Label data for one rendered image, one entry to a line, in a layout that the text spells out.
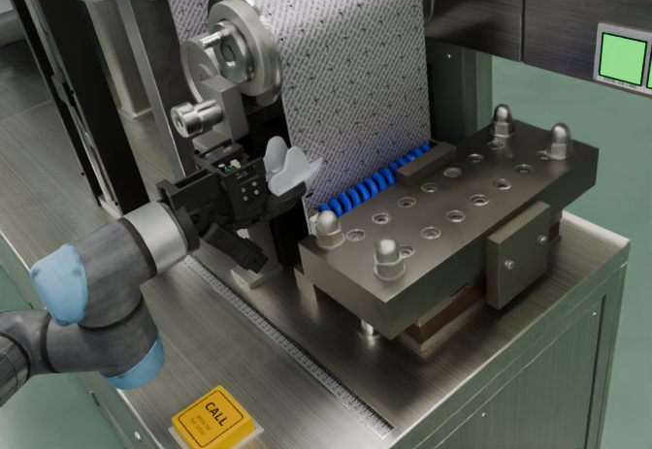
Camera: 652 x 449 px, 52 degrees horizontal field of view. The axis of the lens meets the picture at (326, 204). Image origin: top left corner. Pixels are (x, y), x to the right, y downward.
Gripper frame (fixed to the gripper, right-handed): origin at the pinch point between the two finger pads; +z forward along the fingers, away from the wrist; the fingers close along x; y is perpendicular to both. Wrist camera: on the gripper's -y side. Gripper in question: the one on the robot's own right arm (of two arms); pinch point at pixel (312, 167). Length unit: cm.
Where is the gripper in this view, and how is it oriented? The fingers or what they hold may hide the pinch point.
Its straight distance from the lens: 86.5
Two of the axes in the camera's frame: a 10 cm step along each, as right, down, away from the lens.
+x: -6.3, -3.7, 6.8
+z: 7.7, -4.6, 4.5
